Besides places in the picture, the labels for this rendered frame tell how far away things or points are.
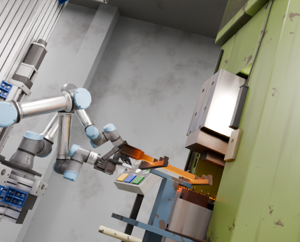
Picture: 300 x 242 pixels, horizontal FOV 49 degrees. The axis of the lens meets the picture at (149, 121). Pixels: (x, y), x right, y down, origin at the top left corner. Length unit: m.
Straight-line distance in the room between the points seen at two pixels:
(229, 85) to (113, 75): 3.26
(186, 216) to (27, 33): 1.40
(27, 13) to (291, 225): 1.86
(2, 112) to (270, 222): 1.32
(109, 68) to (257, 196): 3.94
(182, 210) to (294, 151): 0.63
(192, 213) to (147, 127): 3.09
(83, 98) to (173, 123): 3.05
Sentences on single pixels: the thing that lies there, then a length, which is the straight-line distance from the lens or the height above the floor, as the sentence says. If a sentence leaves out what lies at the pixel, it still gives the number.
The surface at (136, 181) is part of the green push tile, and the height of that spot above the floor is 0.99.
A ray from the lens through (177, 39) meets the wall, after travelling 5.37.
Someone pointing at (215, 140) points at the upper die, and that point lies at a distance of 2.01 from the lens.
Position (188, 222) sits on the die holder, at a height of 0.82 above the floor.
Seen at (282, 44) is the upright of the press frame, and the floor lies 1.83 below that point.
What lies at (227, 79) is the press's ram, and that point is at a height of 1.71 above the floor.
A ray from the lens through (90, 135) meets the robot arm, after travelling 2.05.
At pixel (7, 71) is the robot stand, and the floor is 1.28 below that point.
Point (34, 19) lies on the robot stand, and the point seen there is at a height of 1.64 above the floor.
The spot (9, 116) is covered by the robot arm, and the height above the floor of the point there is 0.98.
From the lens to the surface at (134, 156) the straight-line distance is 1.42.
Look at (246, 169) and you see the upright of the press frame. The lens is 1.62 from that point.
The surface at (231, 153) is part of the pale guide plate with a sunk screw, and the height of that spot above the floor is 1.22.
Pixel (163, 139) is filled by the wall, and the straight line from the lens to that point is 4.67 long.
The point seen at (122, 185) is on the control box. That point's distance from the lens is 2.48.
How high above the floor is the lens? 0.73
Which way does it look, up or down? 17 degrees up
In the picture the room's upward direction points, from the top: 20 degrees clockwise
